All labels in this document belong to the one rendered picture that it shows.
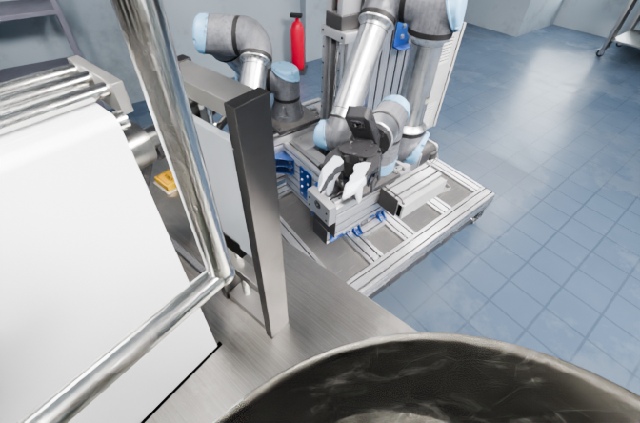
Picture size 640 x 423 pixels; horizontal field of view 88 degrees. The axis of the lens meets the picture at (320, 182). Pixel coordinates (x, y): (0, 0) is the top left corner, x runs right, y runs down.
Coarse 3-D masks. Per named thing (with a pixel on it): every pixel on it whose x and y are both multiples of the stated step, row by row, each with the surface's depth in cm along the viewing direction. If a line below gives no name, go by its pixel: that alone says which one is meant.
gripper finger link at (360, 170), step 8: (360, 168) 57; (368, 168) 57; (352, 176) 55; (360, 176) 55; (352, 184) 54; (360, 184) 55; (344, 192) 53; (352, 192) 54; (360, 192) 58; (360, 200) 59
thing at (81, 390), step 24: (192, 288) 20; (216, 288) 21; (168, 312) 19; (192, 312) 20; (144, 336) 18; (96, 360) 17; (120, 360) 17; (72, 384) 16; (96, 384) 17; (48, 408) 16; (72, 408) 16
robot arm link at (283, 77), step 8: (272, 64) 138; (280, 64) 139; (288, 64) 140; (272, 72) 137; (280, 72) 134; (288, 72) 135; (296, 72) 137; (272, 80) 137; (280, 80) 136; (288, 80) 136; (296, 80) 139; (272, 88) 139; (280, 88) 139; (288, 88) 139; (296, 88) 141; (280, 96) 142; (288, 96) 141; (296, 96) 144
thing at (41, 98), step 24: (48, 72) 34; (72, 72) 36; (96, 72) 34; (0, 96) 30; (24, 96) 31; (48, 96) 32; (72, 96) 31; (96, 96) 32; (120, 96) 33; (0, 120) 28; (24, 120) 29; (48, 120) 31; (0, 144) 28
